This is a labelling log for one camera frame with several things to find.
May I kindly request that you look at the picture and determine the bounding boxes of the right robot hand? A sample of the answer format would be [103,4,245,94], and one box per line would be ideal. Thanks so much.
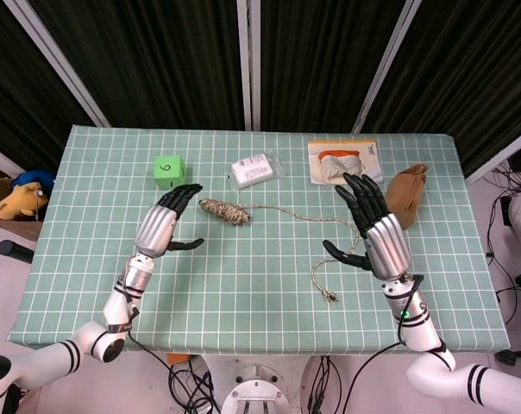
[322,171,415,281]

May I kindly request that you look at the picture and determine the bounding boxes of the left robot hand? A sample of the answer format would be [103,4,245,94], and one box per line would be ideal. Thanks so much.
[133,183,205,260]

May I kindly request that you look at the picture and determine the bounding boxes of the braided beige rope bundle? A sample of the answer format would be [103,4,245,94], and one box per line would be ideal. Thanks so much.
[198,197,361,304]

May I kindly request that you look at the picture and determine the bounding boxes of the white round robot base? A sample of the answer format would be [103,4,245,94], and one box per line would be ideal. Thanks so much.
[220,364,290,414]

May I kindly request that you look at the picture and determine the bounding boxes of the brown paper bag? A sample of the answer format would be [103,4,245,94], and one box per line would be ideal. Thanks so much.
[385,162,430,229]

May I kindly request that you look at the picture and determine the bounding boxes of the green number cube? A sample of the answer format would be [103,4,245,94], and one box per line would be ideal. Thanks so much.
[152,154,185,191]

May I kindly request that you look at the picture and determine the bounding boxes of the white orange crumpled package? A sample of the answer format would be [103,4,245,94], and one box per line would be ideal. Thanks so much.
[318,148,367,182]

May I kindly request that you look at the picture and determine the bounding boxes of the paper booklet stack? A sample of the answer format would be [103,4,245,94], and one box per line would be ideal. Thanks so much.
[307,138,385,185]

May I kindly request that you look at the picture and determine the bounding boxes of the green checked tablecloth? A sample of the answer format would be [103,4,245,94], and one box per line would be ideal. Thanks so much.
[5,124,512,355]

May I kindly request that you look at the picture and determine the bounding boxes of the white packet in clear plastic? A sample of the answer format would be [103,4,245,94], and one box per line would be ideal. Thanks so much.
[224,150,286,191]

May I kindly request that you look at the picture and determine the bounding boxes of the blue plush toy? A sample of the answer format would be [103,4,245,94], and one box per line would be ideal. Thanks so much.
[12,170,57,191]

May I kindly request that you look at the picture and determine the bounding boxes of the yellow plush toy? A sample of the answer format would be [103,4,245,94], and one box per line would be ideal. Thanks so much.
[0,180,50,222]

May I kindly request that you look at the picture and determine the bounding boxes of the black cylinder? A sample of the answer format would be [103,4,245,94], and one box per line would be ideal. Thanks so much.
[0,239,36,265]

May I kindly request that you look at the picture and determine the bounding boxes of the cardboard box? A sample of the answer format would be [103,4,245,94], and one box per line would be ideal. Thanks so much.
[0,160,44,242]

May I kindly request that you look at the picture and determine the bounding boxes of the black pleated curtain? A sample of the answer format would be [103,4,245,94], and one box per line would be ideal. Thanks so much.
[27,0,249,130]
[361,0,521,178]
[0,0,100,173]
[259,0,411,134]

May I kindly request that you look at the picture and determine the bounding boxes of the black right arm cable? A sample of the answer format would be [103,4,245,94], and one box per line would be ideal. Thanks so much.
[341,273,425,414]

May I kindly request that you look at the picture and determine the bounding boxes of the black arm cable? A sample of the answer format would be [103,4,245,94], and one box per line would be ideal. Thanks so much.
[124,327,175,363]
[341,273,425,414]

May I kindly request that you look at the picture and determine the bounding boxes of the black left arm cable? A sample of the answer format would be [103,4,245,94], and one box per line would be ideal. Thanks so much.
[124,327,175,363]

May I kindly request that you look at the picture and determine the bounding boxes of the black floor cables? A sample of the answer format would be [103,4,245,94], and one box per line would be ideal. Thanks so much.
[486,166,521,325]

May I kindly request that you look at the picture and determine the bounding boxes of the black cable tangle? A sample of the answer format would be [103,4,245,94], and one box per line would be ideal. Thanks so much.
[307,355,344,414]
[167,356,221,414]

